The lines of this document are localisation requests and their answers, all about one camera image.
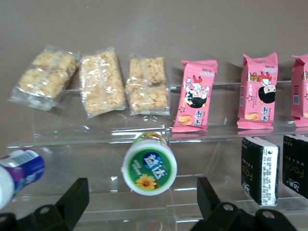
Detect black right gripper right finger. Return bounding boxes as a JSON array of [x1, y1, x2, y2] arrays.
[[190, 177, 242, 231]]

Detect blue gum bottle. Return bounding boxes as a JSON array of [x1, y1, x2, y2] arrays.
[[0, 148, 46, 210]]

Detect black snack packet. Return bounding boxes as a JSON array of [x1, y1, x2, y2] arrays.
[[241, 136, 281, 206], [282, 134, 308, 200]]

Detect pink cartoon snack packet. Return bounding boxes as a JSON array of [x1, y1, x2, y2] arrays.
[[171, 59, 218, 133], [236, 52, 279, 129], [290, 53, 308, 128]]

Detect clear-wrapped rice crispy bar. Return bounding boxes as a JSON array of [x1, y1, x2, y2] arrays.
[[79, 47, 128, 118], [9, 44, 80, 112], [125, 54, 171, 116]]

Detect green gum bottle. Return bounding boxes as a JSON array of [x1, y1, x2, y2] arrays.
[[121, 131, 178, 196]]

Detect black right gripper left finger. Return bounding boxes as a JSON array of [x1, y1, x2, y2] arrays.
[[31, 178, 90, 231]]

